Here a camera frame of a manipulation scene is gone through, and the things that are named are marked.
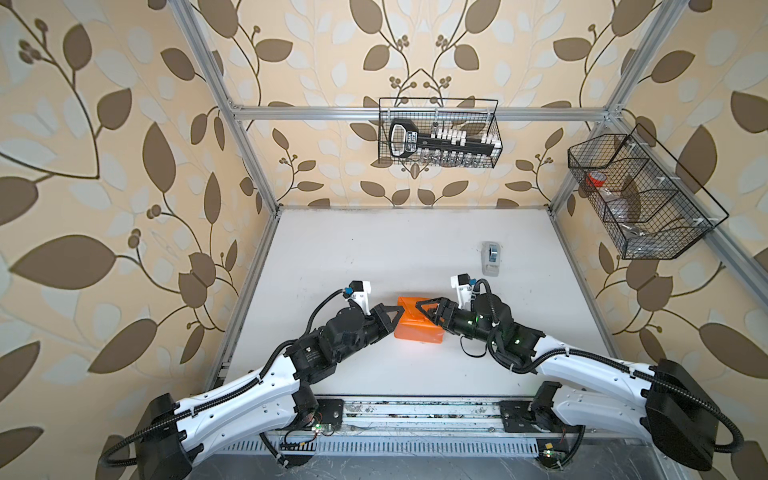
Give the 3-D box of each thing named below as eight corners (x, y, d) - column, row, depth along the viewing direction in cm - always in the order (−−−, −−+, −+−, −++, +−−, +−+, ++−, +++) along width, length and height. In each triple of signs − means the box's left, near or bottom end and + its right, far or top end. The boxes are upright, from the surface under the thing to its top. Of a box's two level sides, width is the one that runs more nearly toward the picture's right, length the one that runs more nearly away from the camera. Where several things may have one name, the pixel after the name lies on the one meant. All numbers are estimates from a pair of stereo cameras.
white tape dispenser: (482, 276, 103) (486, 267, 99) (480, 248, 111) (483, 239, 107) (499, 277, 102) (503, 269, 99) (496, 249, 110) (499, 241, 106)
